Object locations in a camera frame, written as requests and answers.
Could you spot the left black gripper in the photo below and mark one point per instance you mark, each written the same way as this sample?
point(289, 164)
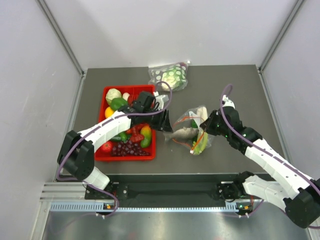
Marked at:
point(163, 124)

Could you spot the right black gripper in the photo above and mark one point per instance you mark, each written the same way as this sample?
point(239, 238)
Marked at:
point(207, 126)

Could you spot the fake green cucumber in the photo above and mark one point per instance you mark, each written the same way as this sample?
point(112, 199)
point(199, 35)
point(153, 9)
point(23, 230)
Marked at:
point(121, 137)
point(194, 124)

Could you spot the fake grey fish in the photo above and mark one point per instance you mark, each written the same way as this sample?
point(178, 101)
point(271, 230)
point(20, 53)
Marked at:
point(185, 133)

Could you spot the clear orange zip bag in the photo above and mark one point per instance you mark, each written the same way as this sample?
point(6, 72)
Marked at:
point(185, 121)

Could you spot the fake celery stalk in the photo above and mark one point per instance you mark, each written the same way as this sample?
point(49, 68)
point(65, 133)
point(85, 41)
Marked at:
point(199, 145)

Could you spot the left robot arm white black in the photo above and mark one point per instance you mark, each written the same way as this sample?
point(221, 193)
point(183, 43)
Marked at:
point(78, 149)

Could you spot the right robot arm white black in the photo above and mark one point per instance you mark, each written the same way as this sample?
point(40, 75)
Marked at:
point(294, 192)

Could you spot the fake mango yellow green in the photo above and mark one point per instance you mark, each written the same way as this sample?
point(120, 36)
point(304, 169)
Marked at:
point(146, 131)

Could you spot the fake red lobster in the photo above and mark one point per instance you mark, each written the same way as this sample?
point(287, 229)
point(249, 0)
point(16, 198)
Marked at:
point(134, 132)

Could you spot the fake green cucumber in tray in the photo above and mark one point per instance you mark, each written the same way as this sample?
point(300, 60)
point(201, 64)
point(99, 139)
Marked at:
point(121, 137)

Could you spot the fake cabbage in bag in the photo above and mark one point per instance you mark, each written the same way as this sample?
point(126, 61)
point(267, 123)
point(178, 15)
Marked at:
point(175, 77)

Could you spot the fake purple grapes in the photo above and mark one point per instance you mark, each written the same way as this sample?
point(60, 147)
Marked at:
point(124, 149)

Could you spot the fake white mushroom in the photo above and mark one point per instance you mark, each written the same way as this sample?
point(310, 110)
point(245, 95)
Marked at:
point(125, 96)

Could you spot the clear bag with cabbage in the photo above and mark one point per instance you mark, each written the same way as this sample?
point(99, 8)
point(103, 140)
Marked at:
point(155, 75)

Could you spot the fake green bell pepper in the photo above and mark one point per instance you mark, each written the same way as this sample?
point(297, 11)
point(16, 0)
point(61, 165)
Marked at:
point(117, 103)

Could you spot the fake orange yellow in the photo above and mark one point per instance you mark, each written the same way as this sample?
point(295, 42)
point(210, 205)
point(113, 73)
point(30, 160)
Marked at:
point(108, 112)

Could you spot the fake red strawberry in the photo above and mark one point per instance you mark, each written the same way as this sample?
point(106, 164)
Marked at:
point(107, 147)

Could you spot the fake white cauliflower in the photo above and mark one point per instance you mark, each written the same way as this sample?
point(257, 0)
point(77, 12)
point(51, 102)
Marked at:
point(111, 94)

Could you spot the red plastic tray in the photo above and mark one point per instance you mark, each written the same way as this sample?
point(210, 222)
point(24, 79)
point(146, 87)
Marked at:
point(134, 91)

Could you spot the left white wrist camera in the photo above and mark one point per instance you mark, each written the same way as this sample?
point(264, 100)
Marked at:
point(160, 100)

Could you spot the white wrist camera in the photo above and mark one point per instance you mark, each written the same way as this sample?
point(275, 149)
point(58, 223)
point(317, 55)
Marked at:
point(160, 100)
point(226, 102)

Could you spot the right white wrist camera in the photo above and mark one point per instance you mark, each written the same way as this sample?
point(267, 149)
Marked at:
point(226, 102)

